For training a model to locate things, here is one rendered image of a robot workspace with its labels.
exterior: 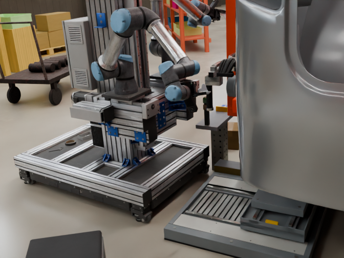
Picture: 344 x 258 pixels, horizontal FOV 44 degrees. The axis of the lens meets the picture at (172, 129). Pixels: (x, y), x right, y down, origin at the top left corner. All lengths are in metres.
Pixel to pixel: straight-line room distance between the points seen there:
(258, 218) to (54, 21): 7.28
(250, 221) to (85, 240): 0.94
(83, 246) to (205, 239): 0.75
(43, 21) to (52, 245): 7.34
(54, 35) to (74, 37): 6.16
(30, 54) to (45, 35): 1.25
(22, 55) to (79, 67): 4.80
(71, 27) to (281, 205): 1.76
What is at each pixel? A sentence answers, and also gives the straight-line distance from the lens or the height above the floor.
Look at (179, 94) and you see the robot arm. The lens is 2.01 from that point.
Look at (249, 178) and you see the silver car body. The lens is 1.57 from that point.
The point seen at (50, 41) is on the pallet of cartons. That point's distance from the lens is 9.13.
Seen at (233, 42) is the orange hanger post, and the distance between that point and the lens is 2.90.
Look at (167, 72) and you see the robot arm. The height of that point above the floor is 1.06.
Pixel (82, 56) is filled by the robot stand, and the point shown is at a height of 1.00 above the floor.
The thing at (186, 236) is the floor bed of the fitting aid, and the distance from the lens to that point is 2.55.
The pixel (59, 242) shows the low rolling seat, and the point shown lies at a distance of 2.16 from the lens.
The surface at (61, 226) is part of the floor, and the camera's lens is 2.93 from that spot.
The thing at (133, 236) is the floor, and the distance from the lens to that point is 2.71.
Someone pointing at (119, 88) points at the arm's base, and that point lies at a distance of 2.62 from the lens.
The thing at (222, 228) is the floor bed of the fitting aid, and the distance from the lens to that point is 2.58.
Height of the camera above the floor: 1.53
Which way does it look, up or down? 21 degrees down
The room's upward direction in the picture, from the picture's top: 4 degrees counter-clockwise
